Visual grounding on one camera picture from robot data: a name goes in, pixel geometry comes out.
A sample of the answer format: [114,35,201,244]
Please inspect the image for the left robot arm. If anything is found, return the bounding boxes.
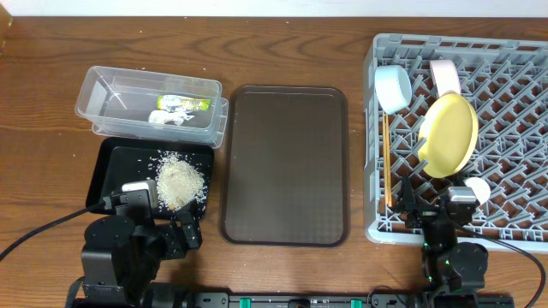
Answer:
[65,180,202,308]

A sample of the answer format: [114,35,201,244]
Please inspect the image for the yellow round plate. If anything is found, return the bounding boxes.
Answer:
[418,93,479,178]

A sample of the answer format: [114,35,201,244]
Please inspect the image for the white tissue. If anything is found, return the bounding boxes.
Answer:
[148,110,194,126]

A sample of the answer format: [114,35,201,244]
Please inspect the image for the white bowl with rice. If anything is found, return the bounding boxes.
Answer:
[429,60,461,98]

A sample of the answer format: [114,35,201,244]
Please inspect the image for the black plastic tray bin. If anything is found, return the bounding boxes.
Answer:
[86,137,214,220]

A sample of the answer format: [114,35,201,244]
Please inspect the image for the wooden chopstick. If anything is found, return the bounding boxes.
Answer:
[382,113,390,209]
[385,114,393,210]

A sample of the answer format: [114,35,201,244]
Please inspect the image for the rice pile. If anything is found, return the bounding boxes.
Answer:
[148,151,207,212]

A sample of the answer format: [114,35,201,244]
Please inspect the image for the light blue bowl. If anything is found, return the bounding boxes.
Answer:
[374,65,413,115]

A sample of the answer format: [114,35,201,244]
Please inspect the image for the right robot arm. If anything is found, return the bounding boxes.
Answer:
[392,175,488,307]

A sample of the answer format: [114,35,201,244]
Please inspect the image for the grey plastic dishwasher rack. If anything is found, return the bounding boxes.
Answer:
[363,33,547,253]

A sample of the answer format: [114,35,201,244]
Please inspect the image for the dark brown serving tray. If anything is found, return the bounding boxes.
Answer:
[219,86,350,248]

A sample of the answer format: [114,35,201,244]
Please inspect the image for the green snack wrapper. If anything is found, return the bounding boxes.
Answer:
[157,95,211,112]

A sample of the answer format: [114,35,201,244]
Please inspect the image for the small white green cup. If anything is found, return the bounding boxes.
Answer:
[464,177,491,204]

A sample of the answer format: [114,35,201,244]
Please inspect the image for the clear plastic bin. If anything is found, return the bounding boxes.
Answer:
[75,66,229,149]

